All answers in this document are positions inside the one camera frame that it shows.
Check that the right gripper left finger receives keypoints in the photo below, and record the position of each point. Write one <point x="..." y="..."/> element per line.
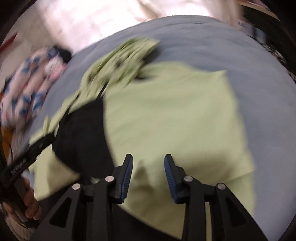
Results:
<point x="122" y="176"/>

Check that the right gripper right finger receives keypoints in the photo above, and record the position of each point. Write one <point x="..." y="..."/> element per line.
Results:
<point x="175" y="178"/>

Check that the light green black jacket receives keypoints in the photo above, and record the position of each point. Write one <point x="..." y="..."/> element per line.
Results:
<point x="150" y="110"/>

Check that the person's left hand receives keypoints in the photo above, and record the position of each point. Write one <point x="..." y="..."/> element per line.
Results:
<point x="33" y="210"/>

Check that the floral quilt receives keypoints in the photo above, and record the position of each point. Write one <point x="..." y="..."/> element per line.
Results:
<point x="26" y="89"/>

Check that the grey-blue bed blanket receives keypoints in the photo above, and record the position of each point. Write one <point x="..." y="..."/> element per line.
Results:
<point x="265" y="91"/>

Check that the white floral curtain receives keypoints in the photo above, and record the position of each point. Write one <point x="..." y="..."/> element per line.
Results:
<point x="78" y="24"/>

